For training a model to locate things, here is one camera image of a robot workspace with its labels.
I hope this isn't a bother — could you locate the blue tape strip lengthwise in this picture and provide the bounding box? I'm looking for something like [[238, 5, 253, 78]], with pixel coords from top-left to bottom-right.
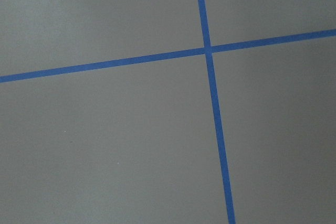
[[197, 0, 236, 223]]

